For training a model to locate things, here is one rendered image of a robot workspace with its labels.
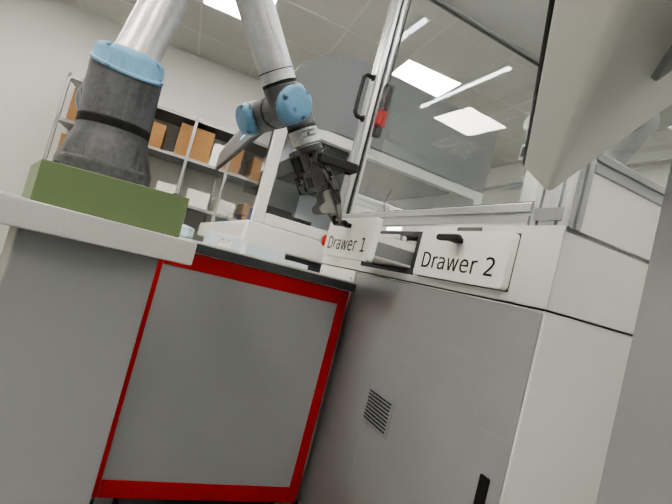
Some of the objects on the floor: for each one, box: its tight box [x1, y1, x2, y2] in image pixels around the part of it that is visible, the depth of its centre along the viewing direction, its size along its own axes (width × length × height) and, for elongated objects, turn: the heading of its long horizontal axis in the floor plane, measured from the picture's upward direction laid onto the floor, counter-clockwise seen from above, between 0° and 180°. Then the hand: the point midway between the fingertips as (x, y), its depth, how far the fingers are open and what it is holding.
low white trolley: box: [89, 236, 356, 504], centre depth 145 cm, size 58×62×76 cm
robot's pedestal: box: [0, 191, 197, 504], centre depth 73 cm, size 30×30×76 cm
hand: (337, 217), depth 116 cm, fingers closed on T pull, 3 cm apart
